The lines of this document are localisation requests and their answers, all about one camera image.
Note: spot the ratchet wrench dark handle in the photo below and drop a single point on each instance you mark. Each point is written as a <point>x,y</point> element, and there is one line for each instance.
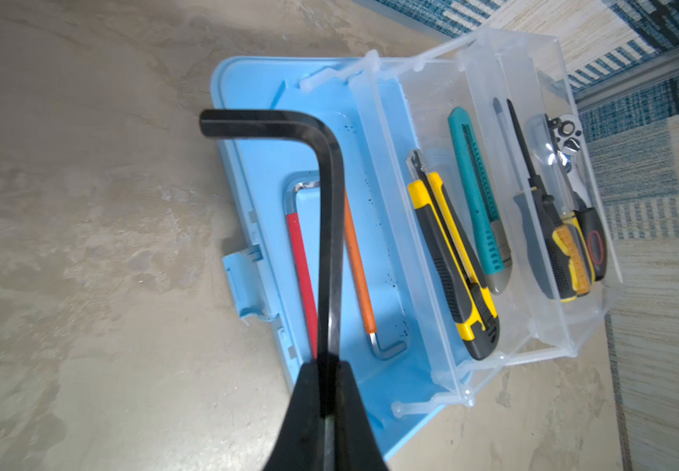
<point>567,133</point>

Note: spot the yellow black utility knife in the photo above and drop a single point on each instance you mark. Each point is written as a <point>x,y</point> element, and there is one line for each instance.
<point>463,281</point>

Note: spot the teal utility knife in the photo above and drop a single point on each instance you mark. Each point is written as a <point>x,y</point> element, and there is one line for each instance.
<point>491,242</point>

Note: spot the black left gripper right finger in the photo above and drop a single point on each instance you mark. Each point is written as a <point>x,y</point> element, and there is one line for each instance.
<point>354,444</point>

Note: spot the orange handled tool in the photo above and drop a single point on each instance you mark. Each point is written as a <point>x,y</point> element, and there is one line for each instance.
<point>362,290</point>

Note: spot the black metal rod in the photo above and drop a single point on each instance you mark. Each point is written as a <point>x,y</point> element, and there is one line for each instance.
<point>301,127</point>

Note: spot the light blue plastic tool box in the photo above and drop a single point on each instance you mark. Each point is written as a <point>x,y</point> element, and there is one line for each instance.
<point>379,110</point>

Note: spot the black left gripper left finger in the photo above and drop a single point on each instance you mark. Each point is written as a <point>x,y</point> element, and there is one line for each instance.
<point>300,443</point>

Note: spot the black handled screwdriver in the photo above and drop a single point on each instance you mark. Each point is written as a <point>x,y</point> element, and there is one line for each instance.
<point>562,239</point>

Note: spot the yellow handled wrench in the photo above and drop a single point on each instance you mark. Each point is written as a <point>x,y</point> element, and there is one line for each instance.
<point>557,184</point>

